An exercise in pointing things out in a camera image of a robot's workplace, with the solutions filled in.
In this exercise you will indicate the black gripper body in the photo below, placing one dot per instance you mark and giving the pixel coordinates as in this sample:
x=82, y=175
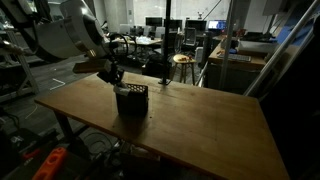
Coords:
x=111, y=75

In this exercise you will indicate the black mesh basket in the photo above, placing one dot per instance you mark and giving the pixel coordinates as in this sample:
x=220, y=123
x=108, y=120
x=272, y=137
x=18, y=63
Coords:
x=133, y=103

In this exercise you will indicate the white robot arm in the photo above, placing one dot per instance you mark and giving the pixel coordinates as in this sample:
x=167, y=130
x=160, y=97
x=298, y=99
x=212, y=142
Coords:
x=66, y=30

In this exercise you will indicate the light wooden desk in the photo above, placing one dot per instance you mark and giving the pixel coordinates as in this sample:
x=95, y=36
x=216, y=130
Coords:
x=146, y=42

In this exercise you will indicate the black vertical pole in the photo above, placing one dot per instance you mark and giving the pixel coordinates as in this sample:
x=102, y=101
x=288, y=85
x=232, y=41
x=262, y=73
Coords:
x=167, y=40

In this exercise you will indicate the black computer monitor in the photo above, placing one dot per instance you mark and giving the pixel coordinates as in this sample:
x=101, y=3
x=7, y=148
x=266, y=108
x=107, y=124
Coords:
x=177, y=24
x=196, y=24
x=154, y=22

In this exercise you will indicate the black table leg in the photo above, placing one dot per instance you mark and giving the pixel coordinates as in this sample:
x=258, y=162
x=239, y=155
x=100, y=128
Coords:
x=65, y=126

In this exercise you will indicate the black office chair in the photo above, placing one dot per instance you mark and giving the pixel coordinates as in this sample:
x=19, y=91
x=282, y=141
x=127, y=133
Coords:
x=176, y=41

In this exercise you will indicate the round wooden stool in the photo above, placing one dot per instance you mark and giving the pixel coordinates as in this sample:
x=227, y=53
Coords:
x=183, y=60

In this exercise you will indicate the grey mesh office chair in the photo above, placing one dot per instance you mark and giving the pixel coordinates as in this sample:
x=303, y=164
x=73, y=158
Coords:
x=190, y=36

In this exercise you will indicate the white computer case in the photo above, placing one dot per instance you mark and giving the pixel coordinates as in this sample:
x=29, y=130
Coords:
x=199, y=53

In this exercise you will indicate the black equipment case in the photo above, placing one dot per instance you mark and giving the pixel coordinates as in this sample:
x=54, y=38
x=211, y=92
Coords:
x=30, y=140

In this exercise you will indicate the small drone model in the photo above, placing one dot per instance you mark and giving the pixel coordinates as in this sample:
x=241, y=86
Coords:
x=200, y=15

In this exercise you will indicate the monitor with blue screen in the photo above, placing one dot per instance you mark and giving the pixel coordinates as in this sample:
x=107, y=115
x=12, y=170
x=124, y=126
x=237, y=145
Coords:
x=217, y=24

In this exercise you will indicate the wooden workbench with drawers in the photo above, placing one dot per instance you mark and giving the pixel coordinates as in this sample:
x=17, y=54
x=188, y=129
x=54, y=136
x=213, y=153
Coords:
x=233, y=78

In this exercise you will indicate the small blue object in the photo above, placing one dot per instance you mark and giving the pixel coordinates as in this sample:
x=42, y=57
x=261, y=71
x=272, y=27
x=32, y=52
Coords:
x=232, y=51

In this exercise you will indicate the white keyboard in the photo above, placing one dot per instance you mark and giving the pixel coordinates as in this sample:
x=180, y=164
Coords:
x=235, y=57

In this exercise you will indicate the dark green case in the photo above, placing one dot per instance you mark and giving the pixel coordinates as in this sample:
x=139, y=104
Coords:
x=20, y=170

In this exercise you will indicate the silver metal tripod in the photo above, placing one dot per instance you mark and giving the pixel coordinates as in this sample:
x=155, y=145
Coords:
x=281, y=50

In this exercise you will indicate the blue panel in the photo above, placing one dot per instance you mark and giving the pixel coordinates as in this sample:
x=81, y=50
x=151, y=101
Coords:
x=285, y=33

